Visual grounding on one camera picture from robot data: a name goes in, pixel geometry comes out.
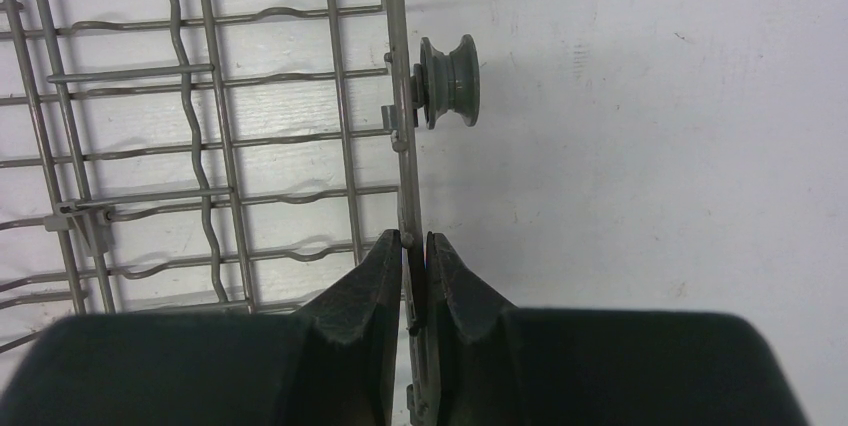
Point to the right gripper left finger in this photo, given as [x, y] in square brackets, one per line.
[342, 368]

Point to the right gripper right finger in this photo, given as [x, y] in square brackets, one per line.
[470, 378]

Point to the grey wire dish rack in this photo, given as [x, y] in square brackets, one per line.
[224, 362]

